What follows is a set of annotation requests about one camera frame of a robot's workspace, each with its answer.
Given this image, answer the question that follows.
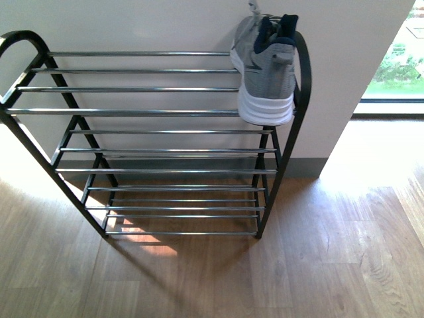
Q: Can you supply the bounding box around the grey knit sneaker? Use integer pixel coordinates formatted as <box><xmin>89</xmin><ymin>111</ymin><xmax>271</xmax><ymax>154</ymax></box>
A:
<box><xmin>230</xmin><ymin>1</ymin><xmax>298</xmax><ymax>126</ymax></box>

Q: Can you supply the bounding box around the black metal shoe rack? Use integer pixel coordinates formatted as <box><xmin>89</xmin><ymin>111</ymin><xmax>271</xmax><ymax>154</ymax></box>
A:
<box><xmin>1</xmin><ymin>29</ymin><xmax>312</xmax><ymax>238</ymax></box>

